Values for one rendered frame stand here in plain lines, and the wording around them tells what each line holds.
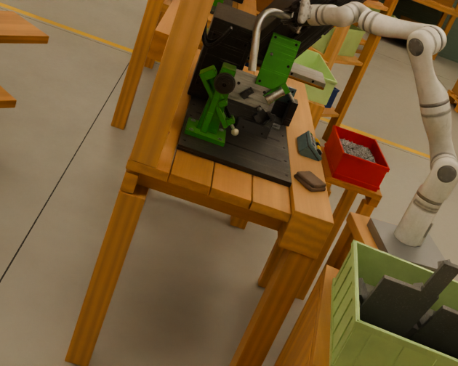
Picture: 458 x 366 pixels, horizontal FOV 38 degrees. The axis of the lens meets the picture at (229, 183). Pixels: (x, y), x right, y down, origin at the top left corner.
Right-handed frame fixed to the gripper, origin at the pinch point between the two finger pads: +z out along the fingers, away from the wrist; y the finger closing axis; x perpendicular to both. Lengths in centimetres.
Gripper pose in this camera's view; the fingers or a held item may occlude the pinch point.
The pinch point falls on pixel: (286, 16)
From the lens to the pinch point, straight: 258.2
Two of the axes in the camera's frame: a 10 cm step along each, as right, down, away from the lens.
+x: -7.6, -1.1, -6.3
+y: 1.9, -9.8, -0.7
